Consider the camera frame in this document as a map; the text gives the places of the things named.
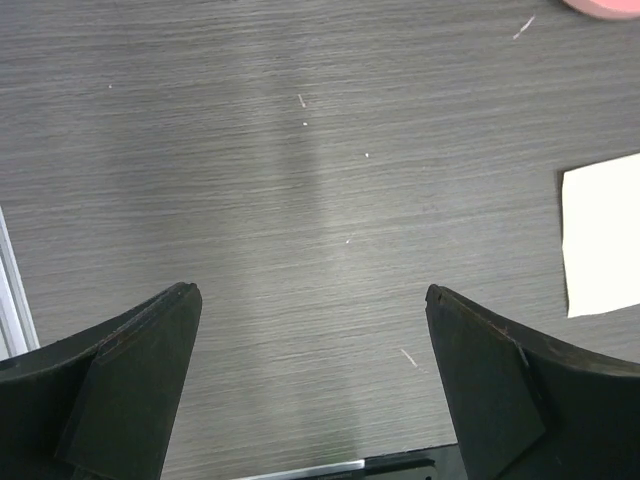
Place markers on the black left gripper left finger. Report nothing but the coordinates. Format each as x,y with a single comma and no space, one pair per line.
101,404

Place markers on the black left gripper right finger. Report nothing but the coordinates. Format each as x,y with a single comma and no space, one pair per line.
526,405

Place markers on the aluminium frame rail left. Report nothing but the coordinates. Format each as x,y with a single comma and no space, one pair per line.
18,332

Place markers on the pink three-tier shelf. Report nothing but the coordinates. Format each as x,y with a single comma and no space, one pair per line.
607,9

